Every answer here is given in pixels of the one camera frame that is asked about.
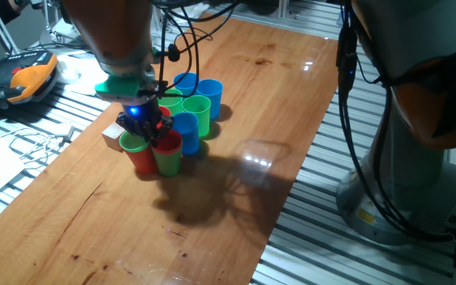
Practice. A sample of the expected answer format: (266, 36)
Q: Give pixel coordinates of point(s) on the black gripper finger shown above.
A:
(162, 128)
(135, 126)

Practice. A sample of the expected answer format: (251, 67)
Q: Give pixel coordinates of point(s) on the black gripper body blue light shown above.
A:
(145, 111)

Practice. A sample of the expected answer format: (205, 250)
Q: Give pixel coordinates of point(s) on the green plastic cup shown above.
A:
(198, 115)
(130, 146)
(172, 103)
(168, 164)

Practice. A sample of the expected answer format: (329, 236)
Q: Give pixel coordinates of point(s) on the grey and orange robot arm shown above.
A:
(410, 178)

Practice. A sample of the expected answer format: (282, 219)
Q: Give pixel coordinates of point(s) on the small wooden block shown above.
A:
(111, 136)

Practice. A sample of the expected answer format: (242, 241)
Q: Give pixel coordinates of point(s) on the blue plastic cup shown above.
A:
(184, 83)
(187, 134)
(212, 99)

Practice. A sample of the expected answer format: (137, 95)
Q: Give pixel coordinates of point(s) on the white tissue lump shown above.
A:
(67, 71)

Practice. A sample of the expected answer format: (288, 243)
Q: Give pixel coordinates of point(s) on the varnished wooden board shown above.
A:
(251, 99)

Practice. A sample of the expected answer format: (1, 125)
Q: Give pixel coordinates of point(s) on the orange and black teach pendant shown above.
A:
(30, 77)

